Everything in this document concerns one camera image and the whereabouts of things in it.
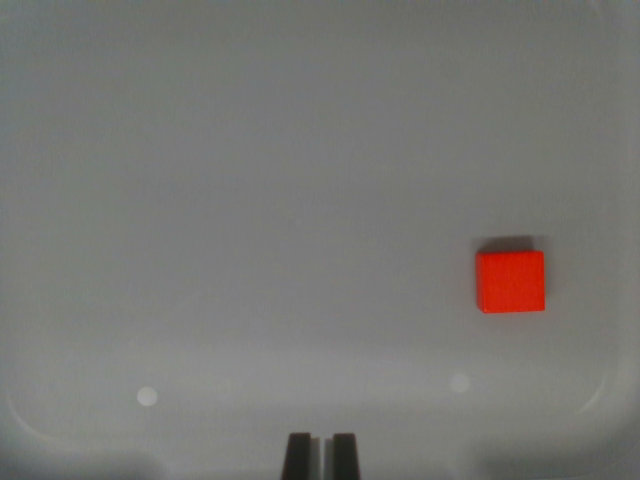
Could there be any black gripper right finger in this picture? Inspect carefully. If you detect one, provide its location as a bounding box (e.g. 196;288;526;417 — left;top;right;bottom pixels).
325;432;363;480

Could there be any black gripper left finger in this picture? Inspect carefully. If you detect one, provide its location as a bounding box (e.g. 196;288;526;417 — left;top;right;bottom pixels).
281;431;322;480

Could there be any red cube block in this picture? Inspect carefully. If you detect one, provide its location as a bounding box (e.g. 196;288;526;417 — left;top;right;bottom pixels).
475;250;546;314

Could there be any white plastic tray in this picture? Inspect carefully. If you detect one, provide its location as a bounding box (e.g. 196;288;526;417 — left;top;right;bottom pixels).
0;0;640;480

